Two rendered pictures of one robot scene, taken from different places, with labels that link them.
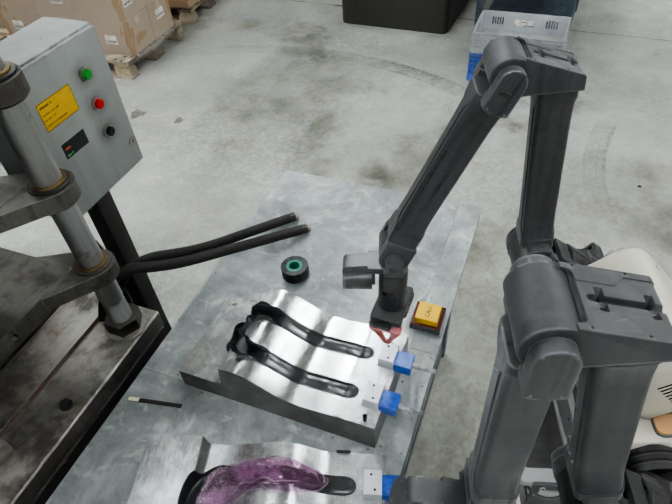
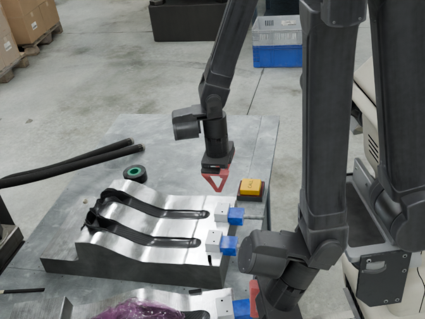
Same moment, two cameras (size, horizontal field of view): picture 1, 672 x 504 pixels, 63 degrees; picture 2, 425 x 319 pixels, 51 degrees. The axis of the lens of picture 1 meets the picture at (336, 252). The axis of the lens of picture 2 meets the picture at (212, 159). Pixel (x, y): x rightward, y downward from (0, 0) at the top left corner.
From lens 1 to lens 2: 0.33 m
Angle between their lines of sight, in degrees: 12
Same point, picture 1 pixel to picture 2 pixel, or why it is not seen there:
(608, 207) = not seen: hidden behind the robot
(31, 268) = not seen: outside the picture
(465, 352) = not seen: hidden behind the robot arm
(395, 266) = (214, 104)
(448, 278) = (262, 163)
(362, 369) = (202, 226)
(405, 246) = (220, 85)
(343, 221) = (171, 139)
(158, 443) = (23, 309)
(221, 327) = (75, 220)
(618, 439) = (415, 108)
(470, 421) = (302, 306)
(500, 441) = (320, 130)
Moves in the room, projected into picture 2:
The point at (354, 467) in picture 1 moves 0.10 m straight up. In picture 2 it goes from (206, 301) to (201, 272)
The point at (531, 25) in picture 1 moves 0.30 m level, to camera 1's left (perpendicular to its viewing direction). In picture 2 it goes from (293, 23) to (264, 29)
